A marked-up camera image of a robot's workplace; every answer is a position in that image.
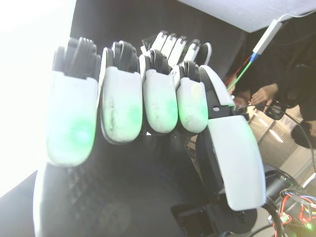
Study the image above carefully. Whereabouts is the person in dark clothes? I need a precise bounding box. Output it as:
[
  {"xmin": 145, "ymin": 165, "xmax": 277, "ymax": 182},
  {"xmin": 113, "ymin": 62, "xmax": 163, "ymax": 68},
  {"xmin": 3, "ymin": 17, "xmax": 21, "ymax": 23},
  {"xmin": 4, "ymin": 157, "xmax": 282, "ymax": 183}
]
[{"xmin": 246, "ymin": 21, "xmax": 316, "ymax": 149}]

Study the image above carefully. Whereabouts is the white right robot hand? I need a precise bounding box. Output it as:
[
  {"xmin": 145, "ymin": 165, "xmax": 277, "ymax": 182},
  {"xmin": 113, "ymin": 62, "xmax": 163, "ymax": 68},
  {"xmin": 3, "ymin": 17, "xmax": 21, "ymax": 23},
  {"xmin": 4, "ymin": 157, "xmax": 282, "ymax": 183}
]
[{"xmin": 33, "ymin": 37, "xmax": 267, "ymax": 237}]

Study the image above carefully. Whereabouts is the grey ribbed panel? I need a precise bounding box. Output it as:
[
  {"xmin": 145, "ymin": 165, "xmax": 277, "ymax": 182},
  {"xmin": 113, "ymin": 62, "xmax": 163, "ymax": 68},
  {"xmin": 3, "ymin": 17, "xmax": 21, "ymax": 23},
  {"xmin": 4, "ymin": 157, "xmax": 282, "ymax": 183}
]
[{"xmin": 246, "ymin": 108, "xmax": 316, "ymax": 188}]

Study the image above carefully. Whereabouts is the thin green cable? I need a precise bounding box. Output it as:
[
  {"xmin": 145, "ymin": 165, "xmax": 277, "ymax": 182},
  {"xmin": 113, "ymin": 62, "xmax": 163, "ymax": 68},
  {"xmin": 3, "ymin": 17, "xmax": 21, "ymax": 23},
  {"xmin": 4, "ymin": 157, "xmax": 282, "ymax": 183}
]
[{"xmin": 226, "ymin": 54, "xmax": 255, "ymax": 92}]

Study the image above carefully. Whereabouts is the thin white cable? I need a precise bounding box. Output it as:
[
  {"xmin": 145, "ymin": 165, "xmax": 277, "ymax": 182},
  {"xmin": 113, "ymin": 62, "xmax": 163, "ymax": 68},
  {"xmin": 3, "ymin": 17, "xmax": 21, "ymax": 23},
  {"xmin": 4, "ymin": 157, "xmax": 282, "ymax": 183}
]
[{"xmin": 277, "ymin": 9, "xmax": 316, "ymax": 24}]

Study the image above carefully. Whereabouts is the white USB adapter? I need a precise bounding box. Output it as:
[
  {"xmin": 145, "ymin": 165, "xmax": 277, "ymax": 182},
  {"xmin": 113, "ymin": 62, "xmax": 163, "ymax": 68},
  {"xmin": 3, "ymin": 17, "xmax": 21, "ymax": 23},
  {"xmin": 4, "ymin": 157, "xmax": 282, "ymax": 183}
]
[{"xmin": 253, "ymin": 19, "xmax": 283, "ymax": 55}]

